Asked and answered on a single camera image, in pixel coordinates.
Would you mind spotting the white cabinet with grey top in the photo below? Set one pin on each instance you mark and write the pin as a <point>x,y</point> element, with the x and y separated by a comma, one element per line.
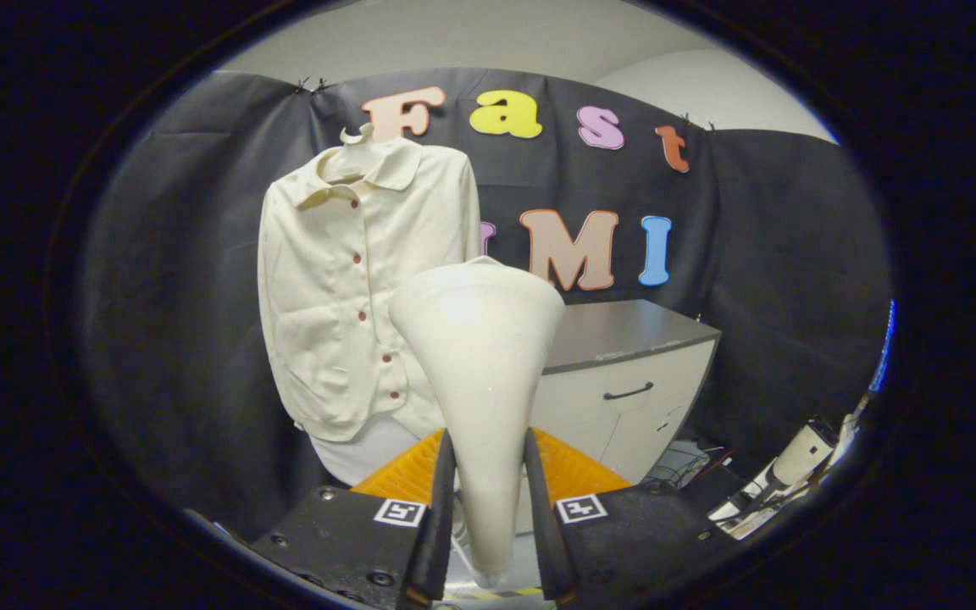
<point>623,330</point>

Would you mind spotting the white garment steamer wand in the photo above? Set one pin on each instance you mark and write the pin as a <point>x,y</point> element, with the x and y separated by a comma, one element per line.
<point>479,339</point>

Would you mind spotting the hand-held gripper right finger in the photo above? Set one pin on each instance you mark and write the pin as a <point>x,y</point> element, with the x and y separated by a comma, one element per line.
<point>539,521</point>

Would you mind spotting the black backdrop cloth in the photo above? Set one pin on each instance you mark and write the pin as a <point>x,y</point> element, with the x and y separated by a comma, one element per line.
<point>793,254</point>

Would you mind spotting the blue lit strip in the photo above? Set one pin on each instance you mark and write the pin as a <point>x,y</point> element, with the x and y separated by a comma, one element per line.
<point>884,347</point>

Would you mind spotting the cream button shirt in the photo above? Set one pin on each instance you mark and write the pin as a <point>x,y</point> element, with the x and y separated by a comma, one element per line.
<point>318,296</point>

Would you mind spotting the white appliance with black top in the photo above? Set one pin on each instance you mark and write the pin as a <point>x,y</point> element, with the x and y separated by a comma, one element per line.
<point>803,449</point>

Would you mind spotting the white clothes hanger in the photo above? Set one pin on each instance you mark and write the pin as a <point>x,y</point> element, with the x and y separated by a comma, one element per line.
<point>358,135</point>

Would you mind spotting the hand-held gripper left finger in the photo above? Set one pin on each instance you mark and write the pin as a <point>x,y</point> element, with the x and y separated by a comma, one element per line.
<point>444,521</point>

